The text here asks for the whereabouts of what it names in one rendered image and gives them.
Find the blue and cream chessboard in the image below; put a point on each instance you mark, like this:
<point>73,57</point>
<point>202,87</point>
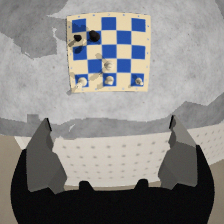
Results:
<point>125,39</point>

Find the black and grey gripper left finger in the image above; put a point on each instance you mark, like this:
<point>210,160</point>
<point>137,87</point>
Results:
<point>38,175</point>

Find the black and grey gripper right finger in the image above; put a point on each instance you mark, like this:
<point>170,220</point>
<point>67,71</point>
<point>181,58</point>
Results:
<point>185,170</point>

